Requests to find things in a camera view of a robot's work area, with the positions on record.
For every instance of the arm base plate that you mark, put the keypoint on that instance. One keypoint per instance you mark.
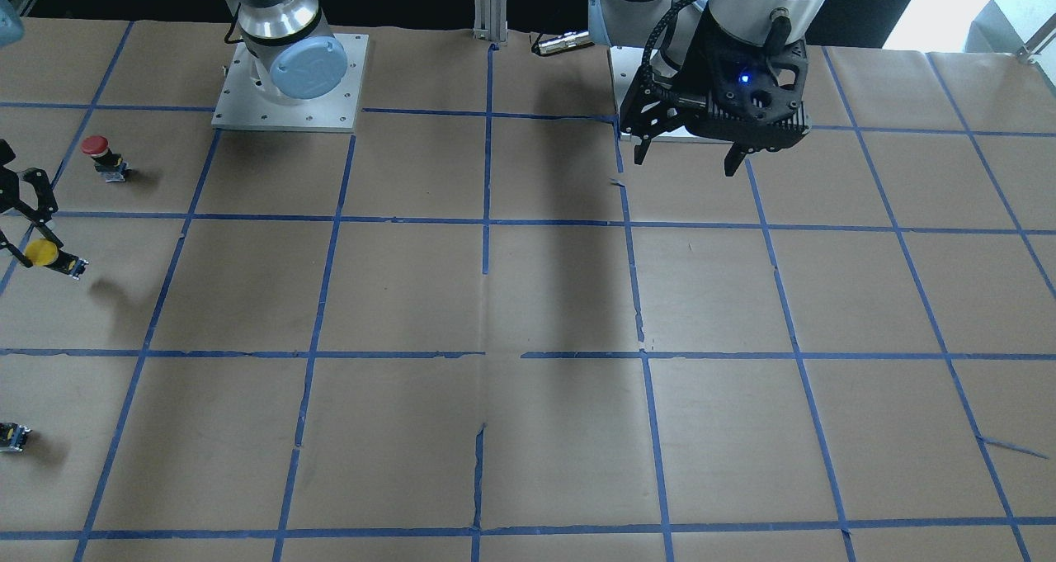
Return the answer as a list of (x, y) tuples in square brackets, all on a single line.
[(655, 105), (311, 86)]

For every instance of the red push button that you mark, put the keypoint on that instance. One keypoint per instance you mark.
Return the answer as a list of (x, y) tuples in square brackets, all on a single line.
[(108, 164)]

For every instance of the silver cable connector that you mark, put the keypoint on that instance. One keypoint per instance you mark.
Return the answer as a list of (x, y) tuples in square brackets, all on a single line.
[(569, 41)]

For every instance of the yellow push button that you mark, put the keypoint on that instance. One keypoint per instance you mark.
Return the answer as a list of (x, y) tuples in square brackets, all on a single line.
[(47, 254)]

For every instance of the aluminium frame post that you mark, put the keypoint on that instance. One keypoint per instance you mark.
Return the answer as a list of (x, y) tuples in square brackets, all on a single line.
[(490, 21)]

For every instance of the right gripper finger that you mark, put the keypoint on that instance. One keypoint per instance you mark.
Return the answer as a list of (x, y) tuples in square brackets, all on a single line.
[(46, 204), (15, 243)]

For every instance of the brown paper table cover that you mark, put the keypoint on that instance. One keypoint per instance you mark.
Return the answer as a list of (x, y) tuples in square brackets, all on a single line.
[(475, 330)]

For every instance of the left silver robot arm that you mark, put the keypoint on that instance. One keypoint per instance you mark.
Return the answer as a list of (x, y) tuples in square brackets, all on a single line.
[(665, 28)]

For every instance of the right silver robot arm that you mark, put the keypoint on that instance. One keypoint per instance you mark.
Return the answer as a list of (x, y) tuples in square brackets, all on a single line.
[(265, 27)]

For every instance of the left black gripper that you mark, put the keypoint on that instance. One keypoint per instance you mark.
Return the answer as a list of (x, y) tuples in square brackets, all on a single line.
[(709, 60)]

